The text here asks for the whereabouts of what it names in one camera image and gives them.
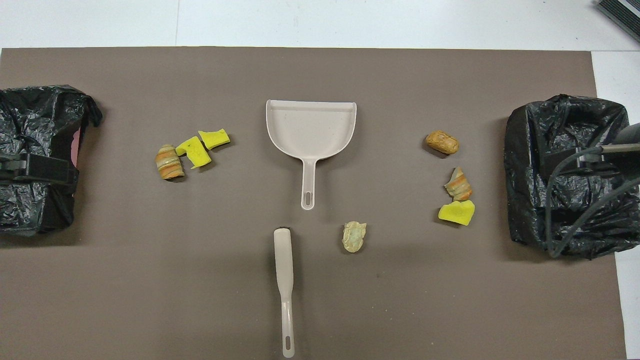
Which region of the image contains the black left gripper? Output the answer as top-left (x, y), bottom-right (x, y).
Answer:
top-left (0, 153), bottom-right (79, 185)

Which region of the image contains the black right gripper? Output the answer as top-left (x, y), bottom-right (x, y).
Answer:
top-left (545, 147), bottom-right (618, 177)

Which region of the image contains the striped bread piece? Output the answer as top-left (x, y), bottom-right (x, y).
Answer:
top-left (155, 144), bottom-right (185, 181)
top-left (444, 166), bottom-right (473, 202)

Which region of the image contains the yellow sponge piece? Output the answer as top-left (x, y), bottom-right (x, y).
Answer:
top-left (198, 128), bottom-right (231, 150)
top-left (438, 200), bottom-right (476, 227)
top-left (175, 136), bottom-right (212, 170)

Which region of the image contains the brown bread roll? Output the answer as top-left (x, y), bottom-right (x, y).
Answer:
top-left (425, 130), bottom-right (460, 155)

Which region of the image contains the beige hand brush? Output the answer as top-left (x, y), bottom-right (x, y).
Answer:
top-left (273, 227), bottom-right (296, 359)

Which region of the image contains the beige plastic dustpan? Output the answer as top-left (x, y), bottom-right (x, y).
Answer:
top-left (265, 99), bottom-right (358, 211)

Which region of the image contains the black bag lined pink bin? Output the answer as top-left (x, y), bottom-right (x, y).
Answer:
top-left (0, 84), bottom-right (103, 237)

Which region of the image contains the dark ribbed object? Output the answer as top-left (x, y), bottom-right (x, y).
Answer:
top-left (595, 0), bottom-right (640, 43)

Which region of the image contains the brown table mat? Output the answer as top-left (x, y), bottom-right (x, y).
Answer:
top-left (0, 47), bottom-right (628, 360)

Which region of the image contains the pale crumpled bread piece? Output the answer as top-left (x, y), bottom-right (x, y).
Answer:
top-left (342, 221), bottom-right (367, 254)

